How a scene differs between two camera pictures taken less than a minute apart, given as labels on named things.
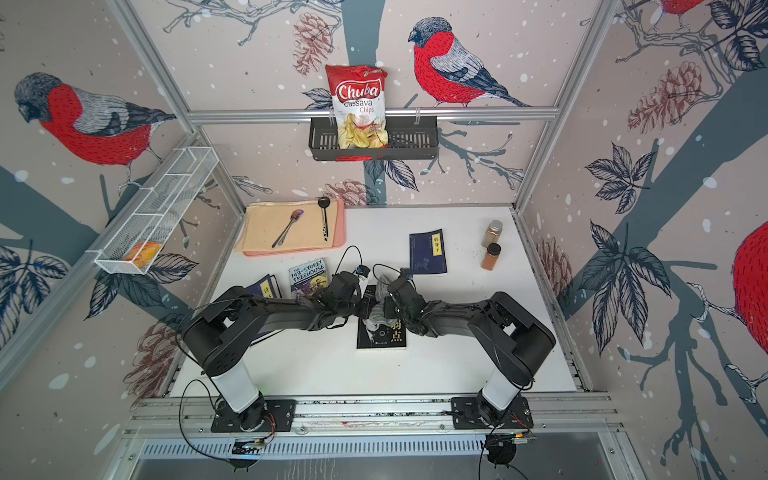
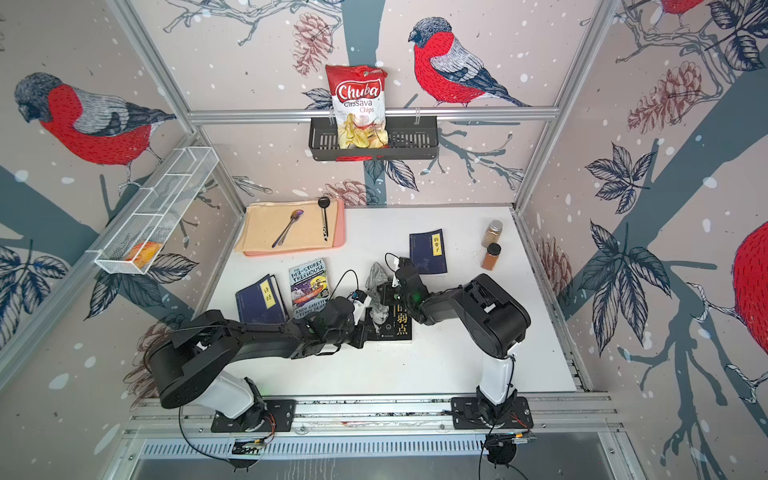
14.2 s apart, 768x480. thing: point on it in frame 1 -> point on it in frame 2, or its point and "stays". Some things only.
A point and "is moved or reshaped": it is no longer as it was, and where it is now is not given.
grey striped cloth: (377, 315) -> (377, 276)
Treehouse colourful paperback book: (308, 278) stays
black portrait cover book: (391, 335) is moved or reshaped
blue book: (427, 252) stays
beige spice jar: (492, 233) stays
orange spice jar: (490, 258) stays
